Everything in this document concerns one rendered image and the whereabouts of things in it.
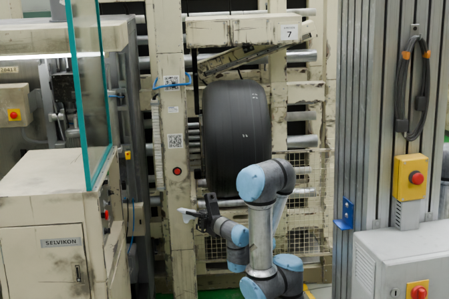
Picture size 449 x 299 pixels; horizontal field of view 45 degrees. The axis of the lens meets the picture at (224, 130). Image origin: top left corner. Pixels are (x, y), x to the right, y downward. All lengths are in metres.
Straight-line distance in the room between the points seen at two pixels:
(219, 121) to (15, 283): 1.08
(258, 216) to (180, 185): 0.92
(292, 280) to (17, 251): 1.03
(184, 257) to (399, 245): 1.52
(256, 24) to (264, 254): 1.32
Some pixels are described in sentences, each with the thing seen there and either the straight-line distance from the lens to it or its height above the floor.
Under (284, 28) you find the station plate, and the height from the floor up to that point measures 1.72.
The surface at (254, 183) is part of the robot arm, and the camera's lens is 1.85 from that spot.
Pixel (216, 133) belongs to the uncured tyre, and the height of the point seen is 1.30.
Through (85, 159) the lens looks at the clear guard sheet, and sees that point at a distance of 1.99.
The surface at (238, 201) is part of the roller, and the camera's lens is 2.74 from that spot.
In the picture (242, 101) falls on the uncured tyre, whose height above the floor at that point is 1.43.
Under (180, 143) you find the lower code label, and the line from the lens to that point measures 2.70.
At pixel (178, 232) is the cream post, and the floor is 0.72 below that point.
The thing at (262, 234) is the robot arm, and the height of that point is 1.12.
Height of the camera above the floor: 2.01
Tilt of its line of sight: 16 degrees down
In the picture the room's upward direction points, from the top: 2 degrees counter-clockwise
